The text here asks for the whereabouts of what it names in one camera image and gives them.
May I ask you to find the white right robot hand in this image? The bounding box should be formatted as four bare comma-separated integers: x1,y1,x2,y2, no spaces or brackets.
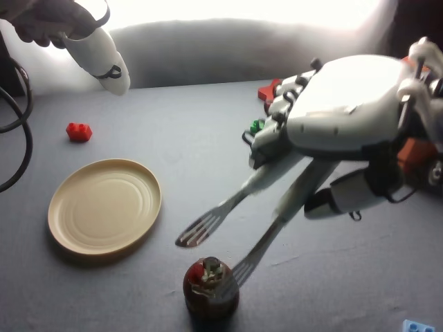
241,55,416,221

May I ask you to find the chocolate toy cupcake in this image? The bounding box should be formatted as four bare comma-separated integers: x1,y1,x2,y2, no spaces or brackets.
182,256,240,317

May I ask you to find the orange foam block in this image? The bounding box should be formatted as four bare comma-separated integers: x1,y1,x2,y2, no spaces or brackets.
397,55,440,176

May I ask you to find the red star block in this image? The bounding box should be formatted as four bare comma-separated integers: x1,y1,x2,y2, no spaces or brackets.
257,78,283,103

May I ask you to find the grey table cloth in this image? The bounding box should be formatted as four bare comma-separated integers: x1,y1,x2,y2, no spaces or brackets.
0,19,443,332

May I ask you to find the blue toy brick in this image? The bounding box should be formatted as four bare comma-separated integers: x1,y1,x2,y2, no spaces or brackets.
402,320,436,332

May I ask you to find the beige round plate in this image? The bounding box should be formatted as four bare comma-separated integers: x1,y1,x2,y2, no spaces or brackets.
47,158,163,266

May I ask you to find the red toy brick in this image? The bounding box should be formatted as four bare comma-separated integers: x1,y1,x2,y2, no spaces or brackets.
65,122,93,142

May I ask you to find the thick black cable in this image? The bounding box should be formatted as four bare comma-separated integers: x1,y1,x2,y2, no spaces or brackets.
0,57,35,194

